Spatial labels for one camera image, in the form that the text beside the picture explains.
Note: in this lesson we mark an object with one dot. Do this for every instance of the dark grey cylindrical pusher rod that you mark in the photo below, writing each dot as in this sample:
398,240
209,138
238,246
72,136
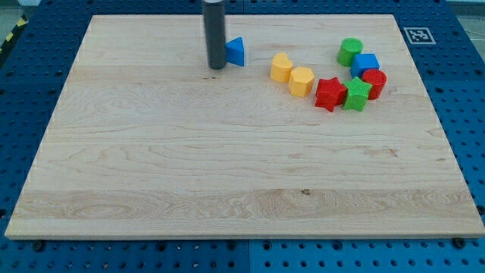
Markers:
213,13

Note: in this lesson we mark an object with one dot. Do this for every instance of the blue triangle block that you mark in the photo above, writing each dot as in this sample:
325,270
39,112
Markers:
235,52

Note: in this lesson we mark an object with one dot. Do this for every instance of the yellow heart block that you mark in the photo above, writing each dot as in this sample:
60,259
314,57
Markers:
281,67

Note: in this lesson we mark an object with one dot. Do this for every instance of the yellow hexagon block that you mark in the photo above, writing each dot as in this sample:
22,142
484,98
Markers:
301,80

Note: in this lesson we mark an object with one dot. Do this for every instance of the green cylinder block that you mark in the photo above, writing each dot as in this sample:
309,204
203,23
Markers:
349,48

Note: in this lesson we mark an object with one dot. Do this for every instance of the red star block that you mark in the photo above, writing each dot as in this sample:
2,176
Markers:
330,93

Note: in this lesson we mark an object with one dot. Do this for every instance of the light wooden board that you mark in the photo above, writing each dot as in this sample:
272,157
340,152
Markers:
147,143

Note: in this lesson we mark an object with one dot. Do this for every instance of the blue cube block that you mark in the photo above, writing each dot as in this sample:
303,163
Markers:
362,62

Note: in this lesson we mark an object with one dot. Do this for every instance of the green star block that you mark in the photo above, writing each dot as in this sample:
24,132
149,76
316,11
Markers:
357,94

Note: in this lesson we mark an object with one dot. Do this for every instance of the red cylinder block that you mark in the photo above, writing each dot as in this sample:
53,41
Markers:
377,79

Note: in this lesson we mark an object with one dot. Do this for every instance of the yellow black hazard tape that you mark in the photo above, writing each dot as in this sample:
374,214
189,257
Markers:
14,35

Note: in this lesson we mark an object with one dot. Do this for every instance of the white fiducial marker tag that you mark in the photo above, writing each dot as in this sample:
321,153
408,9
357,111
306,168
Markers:
419,36

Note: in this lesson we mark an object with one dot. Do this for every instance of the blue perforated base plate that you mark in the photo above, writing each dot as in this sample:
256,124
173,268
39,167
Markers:
35,71

